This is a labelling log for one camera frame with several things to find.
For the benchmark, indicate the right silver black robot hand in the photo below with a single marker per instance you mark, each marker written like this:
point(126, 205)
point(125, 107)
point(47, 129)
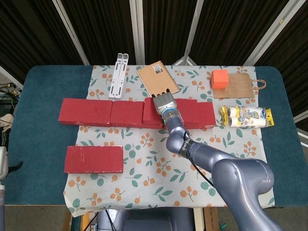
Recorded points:
point(166, 102)

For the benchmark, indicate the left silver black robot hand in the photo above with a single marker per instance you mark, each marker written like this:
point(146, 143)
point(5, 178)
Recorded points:
point(3, 163)

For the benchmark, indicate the red rectangular foam block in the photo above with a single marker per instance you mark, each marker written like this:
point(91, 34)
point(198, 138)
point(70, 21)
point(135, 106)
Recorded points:
point(207, 115)
point(150, 110)
point(85, 111)
point(93, 158)
point(127, 114)

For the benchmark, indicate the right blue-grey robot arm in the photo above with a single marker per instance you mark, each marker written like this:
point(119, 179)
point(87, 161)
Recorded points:
point(235, 178)

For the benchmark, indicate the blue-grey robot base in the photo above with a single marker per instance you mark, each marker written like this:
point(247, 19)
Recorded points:
point(149, 220)

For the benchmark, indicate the brown spiral notebook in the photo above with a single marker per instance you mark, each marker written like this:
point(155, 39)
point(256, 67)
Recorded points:
point(156, 79)

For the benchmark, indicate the white sneaker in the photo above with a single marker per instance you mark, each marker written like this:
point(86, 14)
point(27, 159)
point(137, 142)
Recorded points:
point(5, 120)

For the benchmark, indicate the white tripod stand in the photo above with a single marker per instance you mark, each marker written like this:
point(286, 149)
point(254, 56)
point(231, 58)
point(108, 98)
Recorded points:
point(185, 60)

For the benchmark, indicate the blue felt table cover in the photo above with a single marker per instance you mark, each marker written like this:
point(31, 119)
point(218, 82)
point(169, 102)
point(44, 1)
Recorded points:
point(43, 134)

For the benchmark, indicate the white folding laptop stand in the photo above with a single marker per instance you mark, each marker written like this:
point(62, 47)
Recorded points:
point(118, 79)

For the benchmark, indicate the orange cube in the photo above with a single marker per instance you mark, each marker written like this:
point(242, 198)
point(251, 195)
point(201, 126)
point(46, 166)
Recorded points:
point(219, 79)

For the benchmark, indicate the floral tablecloth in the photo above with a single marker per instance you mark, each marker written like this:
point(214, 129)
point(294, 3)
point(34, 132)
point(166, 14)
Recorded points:
point(134, 154)

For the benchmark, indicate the brown paper bag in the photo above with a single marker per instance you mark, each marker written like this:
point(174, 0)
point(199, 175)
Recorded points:
point(240, 87)

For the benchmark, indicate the yellow pack of white rolls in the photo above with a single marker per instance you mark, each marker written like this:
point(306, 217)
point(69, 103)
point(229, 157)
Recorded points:
point(245, 116)

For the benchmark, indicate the dark folding partition screen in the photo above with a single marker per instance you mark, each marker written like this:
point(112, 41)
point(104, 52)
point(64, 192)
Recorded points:
point(108, 29)

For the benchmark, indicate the yellow table leg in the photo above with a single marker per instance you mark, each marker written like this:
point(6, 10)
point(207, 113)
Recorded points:
point(84, 223)

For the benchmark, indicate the cardboard box under table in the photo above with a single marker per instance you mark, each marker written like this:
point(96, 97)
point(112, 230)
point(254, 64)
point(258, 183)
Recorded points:
point(210, 219)

